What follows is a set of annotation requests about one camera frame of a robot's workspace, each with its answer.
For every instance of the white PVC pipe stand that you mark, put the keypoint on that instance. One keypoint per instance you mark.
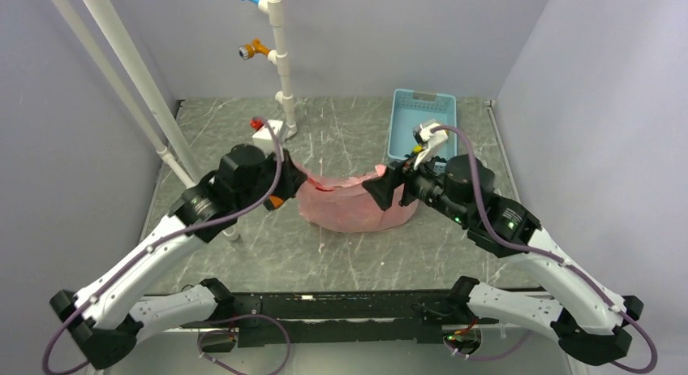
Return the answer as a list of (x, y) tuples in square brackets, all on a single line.
[(276, 20)]

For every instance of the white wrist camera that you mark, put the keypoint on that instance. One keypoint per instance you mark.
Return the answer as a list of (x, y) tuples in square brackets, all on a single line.
[(266, 132), (430, 138)]

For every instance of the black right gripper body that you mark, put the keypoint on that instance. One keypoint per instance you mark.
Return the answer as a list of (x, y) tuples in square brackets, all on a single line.
[(422, 181)]

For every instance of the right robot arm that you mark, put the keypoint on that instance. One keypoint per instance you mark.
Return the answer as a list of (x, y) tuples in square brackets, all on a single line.
[(584, 319)]

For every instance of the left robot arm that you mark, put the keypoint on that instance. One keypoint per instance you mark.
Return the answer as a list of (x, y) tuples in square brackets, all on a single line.
[(110, 316)]

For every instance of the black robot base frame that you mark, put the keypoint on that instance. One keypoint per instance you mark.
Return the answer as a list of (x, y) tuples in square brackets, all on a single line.
[(421, 316)]

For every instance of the white diagonal support pole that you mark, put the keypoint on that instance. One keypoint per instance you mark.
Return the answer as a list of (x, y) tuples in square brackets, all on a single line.
[(175, 152)]

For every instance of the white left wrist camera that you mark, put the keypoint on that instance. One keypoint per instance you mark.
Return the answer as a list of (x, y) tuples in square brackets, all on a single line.
[(266, 132)]

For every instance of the pink plastic bag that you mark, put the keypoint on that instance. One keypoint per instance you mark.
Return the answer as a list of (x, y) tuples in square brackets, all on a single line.
[(342, 205)]

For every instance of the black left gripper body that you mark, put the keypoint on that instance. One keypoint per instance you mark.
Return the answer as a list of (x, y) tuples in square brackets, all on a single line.
[(284, 187)]

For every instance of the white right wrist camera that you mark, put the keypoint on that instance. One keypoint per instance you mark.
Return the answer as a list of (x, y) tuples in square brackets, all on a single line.
[(430, 138)]

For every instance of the orange hook on pipe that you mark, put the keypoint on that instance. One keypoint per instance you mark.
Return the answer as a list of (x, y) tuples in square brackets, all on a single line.
[(250, 50)]

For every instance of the light blue plastic basket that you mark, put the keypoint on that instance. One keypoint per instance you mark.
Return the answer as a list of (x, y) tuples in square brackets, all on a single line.
[(410, 108)]

